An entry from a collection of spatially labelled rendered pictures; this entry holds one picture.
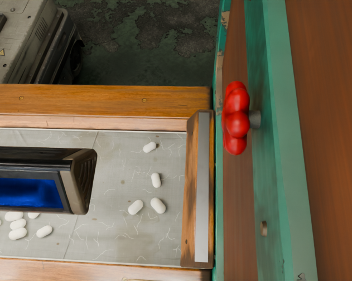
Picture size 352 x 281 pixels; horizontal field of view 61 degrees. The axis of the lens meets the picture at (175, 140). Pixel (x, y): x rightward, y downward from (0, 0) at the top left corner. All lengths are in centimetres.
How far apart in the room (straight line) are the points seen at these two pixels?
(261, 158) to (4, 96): 78
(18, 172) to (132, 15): 176
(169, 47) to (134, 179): 125
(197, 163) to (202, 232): 13
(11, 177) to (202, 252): 32
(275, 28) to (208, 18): 181
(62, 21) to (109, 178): 106
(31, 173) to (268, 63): 26
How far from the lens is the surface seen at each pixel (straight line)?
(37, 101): 83
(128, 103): 75
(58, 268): 69
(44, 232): 72
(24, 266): 72
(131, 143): 73
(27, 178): 35
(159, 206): 65
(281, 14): 19
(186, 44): 185
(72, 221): 71
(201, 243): 54
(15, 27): 149
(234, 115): 16
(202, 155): 57
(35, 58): 150
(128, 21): 202
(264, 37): 18
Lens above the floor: 140
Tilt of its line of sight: 67 degrees down
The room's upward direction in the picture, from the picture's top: 8 degrees counter-clockwise
